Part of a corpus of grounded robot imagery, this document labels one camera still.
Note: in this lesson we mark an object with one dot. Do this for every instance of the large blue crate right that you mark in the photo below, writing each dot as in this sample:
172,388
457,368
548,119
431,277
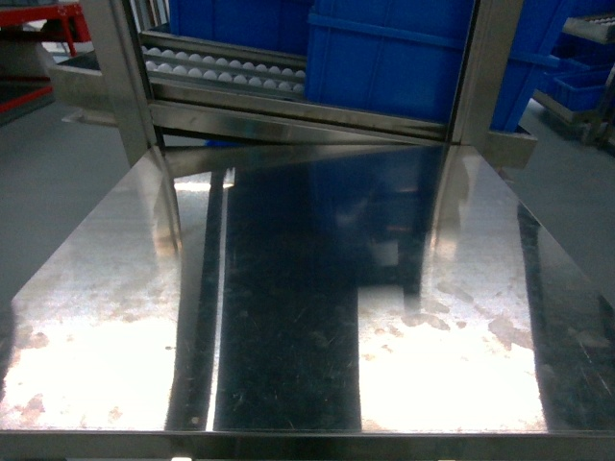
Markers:
404,57

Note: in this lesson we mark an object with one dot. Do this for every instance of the large blue crate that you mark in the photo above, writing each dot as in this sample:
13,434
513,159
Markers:
272,25
404,57

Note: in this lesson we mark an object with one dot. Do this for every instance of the large blue crate left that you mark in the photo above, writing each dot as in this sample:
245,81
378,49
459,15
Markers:
272,25

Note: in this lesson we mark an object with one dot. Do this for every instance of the stainless steel roller rack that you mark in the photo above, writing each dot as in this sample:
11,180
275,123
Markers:
112,86

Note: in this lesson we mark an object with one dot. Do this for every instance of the small blue bin far right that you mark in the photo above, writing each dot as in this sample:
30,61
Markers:
580,91

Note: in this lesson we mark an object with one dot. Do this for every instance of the red metal frame table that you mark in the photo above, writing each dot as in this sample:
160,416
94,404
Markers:
25,27

